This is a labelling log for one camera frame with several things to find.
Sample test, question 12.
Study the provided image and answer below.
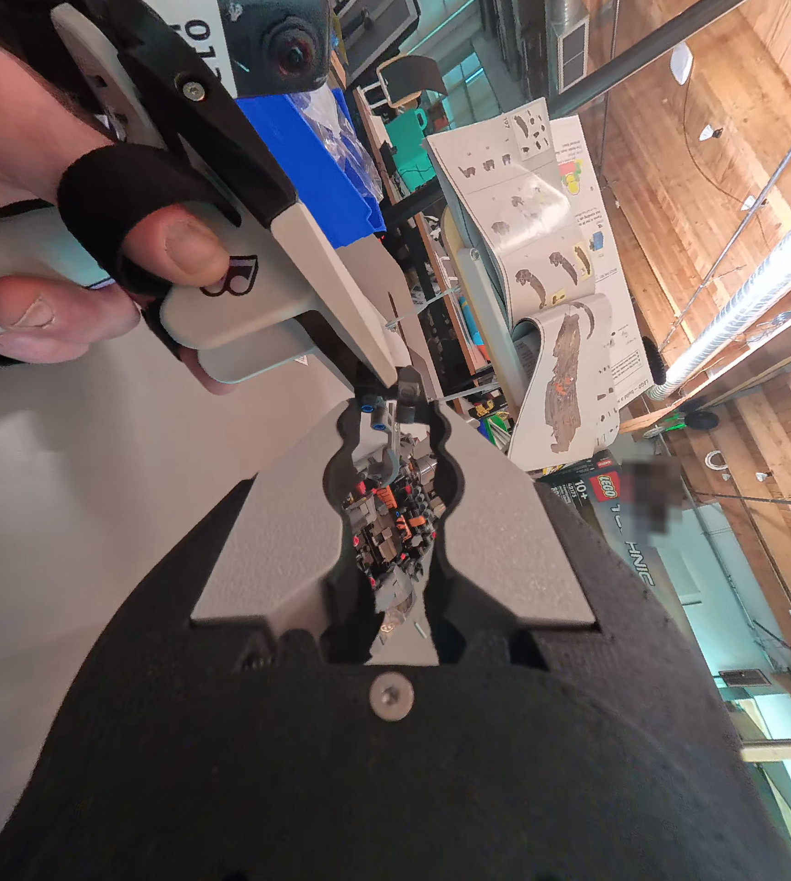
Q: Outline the open instruction booklet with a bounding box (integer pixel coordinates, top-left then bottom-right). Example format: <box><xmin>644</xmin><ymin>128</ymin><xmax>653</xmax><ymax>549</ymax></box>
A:
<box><xmin>425</xmin><ymin>96</ymin><xmax>656</xmax><ymax>474</ymax></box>

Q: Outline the clear plastic bags pile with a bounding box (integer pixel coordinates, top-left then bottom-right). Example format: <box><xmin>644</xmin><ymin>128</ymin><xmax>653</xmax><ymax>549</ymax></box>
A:
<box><xmin>295</xmin><ymin>86</ymin><xmax>384</xmax><ymax>202</ymax></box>

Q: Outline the blue plastic storage bin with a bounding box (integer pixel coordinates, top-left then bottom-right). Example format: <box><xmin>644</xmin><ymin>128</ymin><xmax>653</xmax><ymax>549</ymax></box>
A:
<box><xmin>236</xmin><ymin>86</ymin><xmax>388</xmax><ymax>250</ymax></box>

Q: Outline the silver flexible duct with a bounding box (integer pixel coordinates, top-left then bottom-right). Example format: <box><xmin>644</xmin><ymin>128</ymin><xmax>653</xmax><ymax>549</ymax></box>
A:
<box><xmin>646</xmin><ymin>200</ymin><xmax>791</xmax><ymax>403</ymax></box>

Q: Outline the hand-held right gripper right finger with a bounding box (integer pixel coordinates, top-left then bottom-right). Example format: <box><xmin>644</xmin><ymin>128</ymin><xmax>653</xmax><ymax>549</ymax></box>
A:
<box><xmin>430</xmin><ymin>401</ymin><xmax>602</xmax><ymax>641</ymax></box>

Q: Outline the black car picture set box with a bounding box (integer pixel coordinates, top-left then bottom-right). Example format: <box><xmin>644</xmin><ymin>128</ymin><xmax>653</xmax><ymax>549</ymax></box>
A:
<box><xmin>539</xmin><ymin>451</ymin><xmax>716</xmax><ymax>624</ymax></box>

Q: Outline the grey toy brick car model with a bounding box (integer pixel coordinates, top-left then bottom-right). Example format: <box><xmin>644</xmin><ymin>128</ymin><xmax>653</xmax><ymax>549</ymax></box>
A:
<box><xmin>339</xmin><ymin>440</ymin><xmax>453</xmax><ymax>644</ymax></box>

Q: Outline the grey equipment case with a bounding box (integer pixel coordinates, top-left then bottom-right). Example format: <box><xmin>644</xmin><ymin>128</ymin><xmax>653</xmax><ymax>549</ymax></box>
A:
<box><xmin>337</xmin><ymin>0</ymin><xmax>423</xmax><ymax>78</ymax></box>

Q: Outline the grey toy brick panel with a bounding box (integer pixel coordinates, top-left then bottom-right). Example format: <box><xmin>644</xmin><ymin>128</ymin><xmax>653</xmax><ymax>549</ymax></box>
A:
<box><xmin>353</xmin><ymin>367</ymin><xmax>432</xmax><ymax>500</ymax></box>

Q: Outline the silver duct with vent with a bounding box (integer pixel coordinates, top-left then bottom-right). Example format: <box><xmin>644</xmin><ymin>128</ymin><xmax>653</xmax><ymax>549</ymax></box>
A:
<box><xmin>547</xmin><ymin>0</ymin><xmax>592</xmax><ymax>94</ymax></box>

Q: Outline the brown chair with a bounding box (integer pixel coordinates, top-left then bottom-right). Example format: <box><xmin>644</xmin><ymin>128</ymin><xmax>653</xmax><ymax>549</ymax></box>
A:
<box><xmin>375</xmin><ymin>55</ymin><xmax>449</xmax><ymax>110</ymax></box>

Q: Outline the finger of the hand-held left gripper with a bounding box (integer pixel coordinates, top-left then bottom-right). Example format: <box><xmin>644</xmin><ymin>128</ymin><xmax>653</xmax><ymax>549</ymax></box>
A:
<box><xmin>159</xmin><ymin>201</ymin><xmax>399</xmax><ymax>391</ymax></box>
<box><xmin>196</xmin><ymin>318</ymin><xmax>358</xmax><ymax>386</ymax></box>

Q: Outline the person's left hand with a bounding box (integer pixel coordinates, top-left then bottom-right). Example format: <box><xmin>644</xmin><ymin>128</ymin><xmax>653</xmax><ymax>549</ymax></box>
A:
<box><xmin>0</xmin><ymin>21</ymin><xmax>240</xmax><ymax>398</ymax></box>

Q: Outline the black metal pole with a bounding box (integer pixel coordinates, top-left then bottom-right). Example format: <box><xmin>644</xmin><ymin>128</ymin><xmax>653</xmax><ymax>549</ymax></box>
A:
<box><xmin>546</xmin><ymin>0</ymin><xmax>751</xmax><ymax>119</ymax></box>

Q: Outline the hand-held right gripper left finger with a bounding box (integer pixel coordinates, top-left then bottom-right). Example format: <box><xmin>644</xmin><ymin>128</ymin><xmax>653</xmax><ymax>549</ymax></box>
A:
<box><xmin>189</xmin><ymin>399</ymin><xmax>357</xmax><ymax>634</ymax></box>

